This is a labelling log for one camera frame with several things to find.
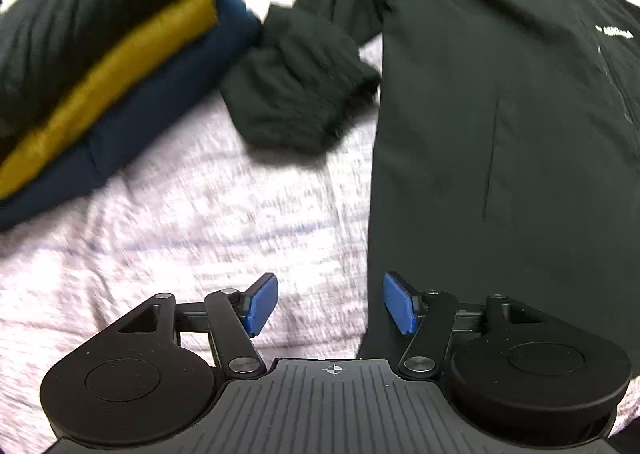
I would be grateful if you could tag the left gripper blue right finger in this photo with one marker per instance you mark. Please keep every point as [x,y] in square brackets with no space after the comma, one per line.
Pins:
[427,318]

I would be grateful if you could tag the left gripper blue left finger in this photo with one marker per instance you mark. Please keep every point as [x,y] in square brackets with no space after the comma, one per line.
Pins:
[234,319]

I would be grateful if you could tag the black jacket with white lettering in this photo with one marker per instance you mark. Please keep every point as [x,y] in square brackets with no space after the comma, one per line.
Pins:
[506,158]

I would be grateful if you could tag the mustard yellow folded garment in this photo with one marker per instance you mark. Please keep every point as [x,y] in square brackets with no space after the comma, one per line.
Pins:
[132,59]

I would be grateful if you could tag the navy blue folded garment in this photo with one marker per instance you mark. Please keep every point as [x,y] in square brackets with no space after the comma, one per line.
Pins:
[127,129]

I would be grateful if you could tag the black ribbed folded garment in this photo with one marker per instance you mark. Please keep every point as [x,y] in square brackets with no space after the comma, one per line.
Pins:
[47,45]

